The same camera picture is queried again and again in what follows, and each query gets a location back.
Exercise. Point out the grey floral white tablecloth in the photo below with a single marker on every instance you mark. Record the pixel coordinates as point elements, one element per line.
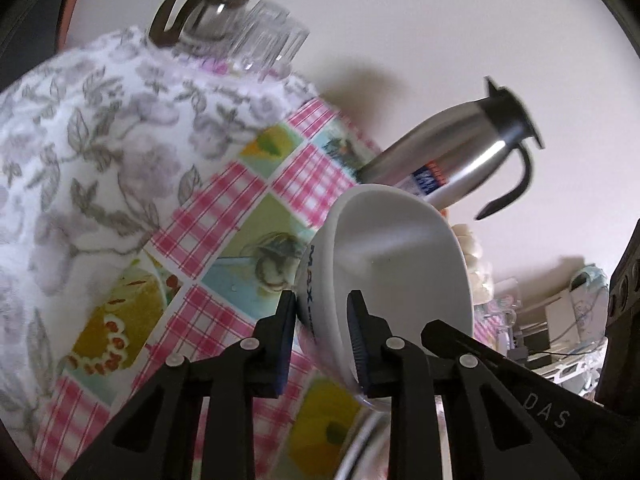
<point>100,145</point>

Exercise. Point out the pink checkered fruit tablecloth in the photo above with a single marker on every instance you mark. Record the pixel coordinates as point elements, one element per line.
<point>204,281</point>

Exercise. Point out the clear glass mug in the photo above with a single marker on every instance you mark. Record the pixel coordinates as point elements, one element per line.
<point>494,321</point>

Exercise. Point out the bag of white buns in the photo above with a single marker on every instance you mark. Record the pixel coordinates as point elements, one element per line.
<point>479,268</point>

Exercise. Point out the small white cup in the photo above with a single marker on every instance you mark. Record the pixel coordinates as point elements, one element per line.
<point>396,249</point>

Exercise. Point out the clear glass tumbler set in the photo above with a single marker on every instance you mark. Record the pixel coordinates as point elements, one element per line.
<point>232,37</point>

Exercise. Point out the stainless steel thermos jug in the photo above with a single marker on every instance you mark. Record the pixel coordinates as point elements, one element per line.
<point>451,154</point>

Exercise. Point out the white lattice shelf unit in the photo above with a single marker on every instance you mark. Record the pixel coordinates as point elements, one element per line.
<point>562,338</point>

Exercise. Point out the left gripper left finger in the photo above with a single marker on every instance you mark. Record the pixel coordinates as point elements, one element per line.
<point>153,436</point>

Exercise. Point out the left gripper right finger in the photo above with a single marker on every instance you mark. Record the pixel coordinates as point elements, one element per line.
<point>442,409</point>

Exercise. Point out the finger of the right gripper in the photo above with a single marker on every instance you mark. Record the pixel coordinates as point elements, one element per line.
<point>578,427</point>

